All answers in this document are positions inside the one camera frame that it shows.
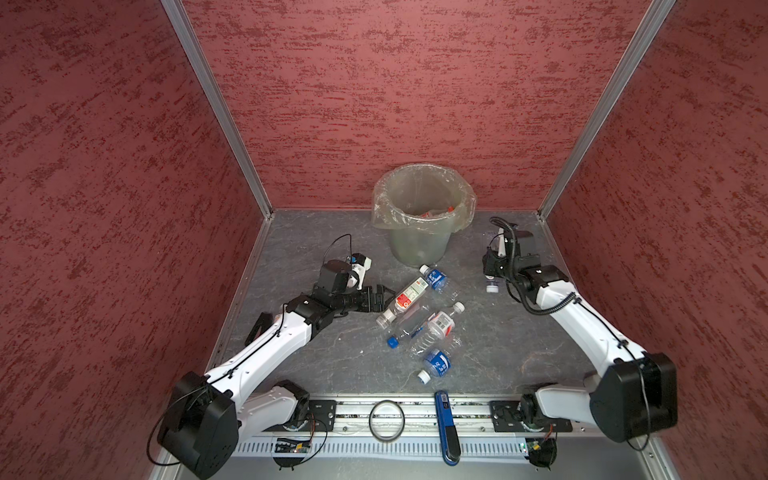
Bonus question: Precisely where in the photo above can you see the red green label bottle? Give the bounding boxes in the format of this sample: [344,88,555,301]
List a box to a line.
[377,277,428,329]

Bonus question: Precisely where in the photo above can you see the red cap cola bottle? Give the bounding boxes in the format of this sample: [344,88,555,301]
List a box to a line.
[420,206,454,218]

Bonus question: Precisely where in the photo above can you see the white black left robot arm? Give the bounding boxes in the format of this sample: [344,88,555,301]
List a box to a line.
[150,253,396,479]

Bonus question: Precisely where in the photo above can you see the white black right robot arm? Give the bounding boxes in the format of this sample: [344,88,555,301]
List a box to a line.
[482,216,678,443]

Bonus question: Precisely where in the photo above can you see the silver mesh waste bin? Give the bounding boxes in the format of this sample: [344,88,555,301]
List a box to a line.
[386,166,460,269]

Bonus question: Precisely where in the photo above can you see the clear plastic bin liner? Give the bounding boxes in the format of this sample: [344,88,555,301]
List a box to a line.
[371,163,477,234]

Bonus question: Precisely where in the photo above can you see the blue cap clear bottle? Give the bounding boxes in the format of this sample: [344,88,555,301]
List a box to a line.
[386,304,433,349]

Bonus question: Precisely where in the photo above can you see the red white label water bottle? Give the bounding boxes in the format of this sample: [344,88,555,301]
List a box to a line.
[409,302,466,358]

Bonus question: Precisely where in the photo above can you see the blue label crushed bottle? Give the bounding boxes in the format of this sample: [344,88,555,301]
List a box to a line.
[417,348,457,384]

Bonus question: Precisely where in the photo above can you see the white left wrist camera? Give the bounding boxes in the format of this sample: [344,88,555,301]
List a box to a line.
[347,253,372,290]

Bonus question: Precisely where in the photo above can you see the black cable ring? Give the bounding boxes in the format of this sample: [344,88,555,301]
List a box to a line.
[367,400,407,443]

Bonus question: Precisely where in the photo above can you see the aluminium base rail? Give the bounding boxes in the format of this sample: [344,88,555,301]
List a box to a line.
[233,393,602,463]

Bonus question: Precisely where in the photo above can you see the blue black handle tool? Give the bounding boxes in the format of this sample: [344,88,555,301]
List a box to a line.
[434,391,462,466]

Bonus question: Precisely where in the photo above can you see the aluminium right corner post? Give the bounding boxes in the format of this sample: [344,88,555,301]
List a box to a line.
[538,0,676,222]

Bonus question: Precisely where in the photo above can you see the aluminium corner post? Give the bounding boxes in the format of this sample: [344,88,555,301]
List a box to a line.
[538,0,676,222]
[160,0,274,221]

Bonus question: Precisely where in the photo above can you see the aluminium left corner post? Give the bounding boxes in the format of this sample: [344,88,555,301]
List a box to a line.
[160,0,274,221]

